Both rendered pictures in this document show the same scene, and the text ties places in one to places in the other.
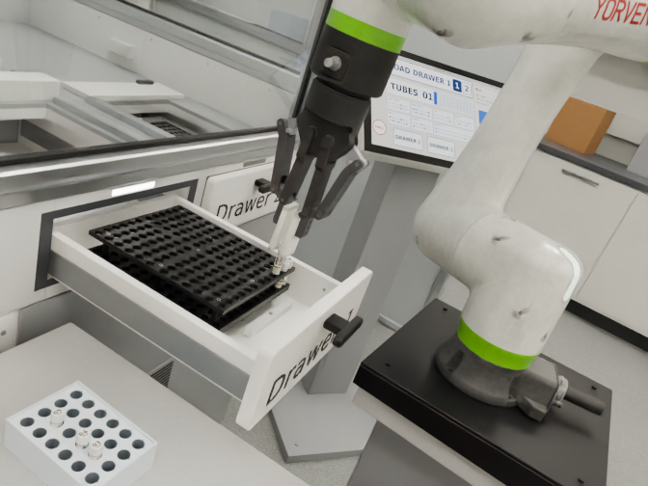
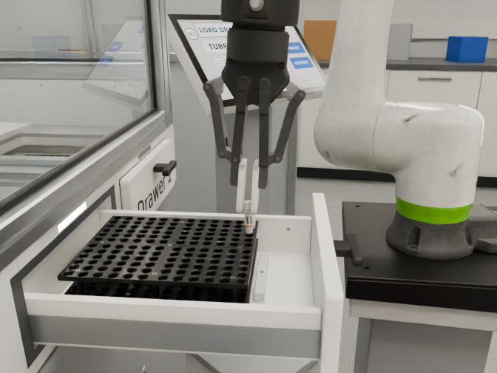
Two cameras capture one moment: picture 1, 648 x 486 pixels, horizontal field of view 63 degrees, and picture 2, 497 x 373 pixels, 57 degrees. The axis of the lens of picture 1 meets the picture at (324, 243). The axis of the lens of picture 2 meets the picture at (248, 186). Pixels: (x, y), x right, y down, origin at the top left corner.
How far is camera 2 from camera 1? 0.23 m
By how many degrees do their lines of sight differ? 14
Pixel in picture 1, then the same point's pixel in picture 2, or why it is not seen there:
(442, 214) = (344, 122)
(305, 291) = (270, 239)
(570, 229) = not seen: hidden behind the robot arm
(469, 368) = (430, 237)
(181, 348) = (228, 341)
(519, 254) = (435, 123)
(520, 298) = (451, 158)
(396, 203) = (249, 146)
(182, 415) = not seen: outside the picture
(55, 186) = (12, 243)
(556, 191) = not seen: hidden behind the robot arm
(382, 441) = (382, 336)
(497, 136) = (359, 38)
